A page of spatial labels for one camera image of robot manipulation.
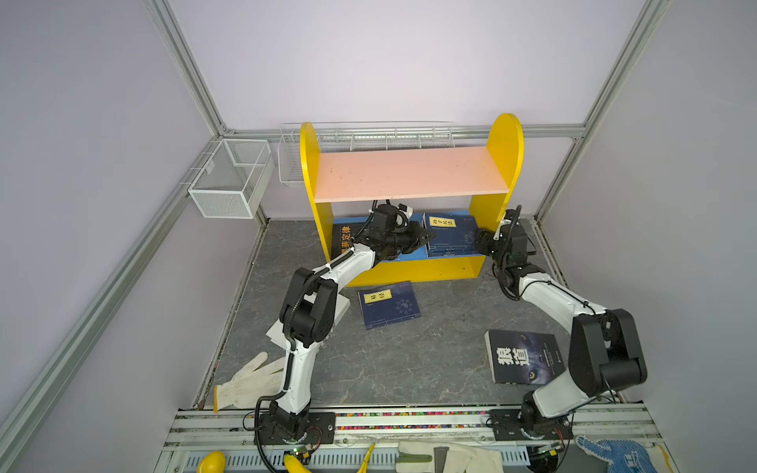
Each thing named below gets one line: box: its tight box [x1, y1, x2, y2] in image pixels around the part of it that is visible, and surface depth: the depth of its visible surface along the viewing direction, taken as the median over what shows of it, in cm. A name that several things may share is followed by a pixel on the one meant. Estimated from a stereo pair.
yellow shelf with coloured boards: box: [300, 113, 525, 288], surface depth 80 cm
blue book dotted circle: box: [356, 280, 421, 331], surface depth 98 cm
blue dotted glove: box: [575, 435, 658, 473], surface depth 71 cm
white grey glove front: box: [395, 441, 504, 473], surface depth 71 cm
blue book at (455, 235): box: [421, 211, 479, 258], surface depth 93 cm
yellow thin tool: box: [355, 441, 376, 473], surface depth 68 cm
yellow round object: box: [196, 450, 226, 473], surface depth 67 cm
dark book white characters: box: [484, 329, 566, 386], surface depth 85 cm
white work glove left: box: [213, 351, 285, 414], surface depth 82 cm
